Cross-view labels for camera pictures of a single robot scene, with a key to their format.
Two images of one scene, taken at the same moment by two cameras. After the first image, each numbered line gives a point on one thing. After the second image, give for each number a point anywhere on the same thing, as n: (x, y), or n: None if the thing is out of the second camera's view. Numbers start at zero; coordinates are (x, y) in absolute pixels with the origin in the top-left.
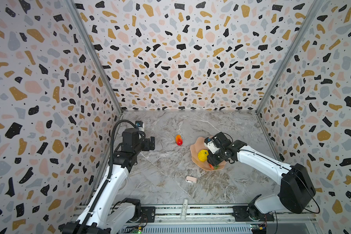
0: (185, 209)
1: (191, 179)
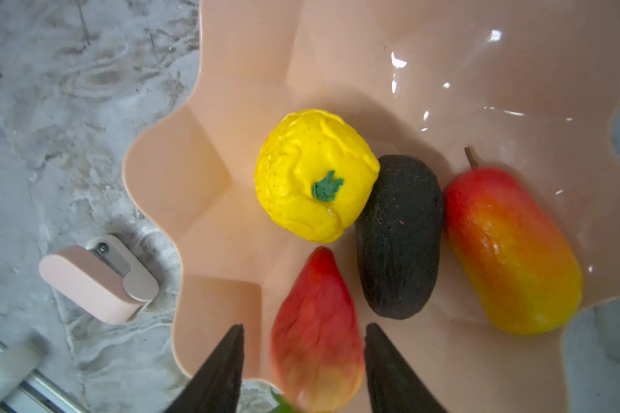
0: (10, 367)
1: (108, 278)
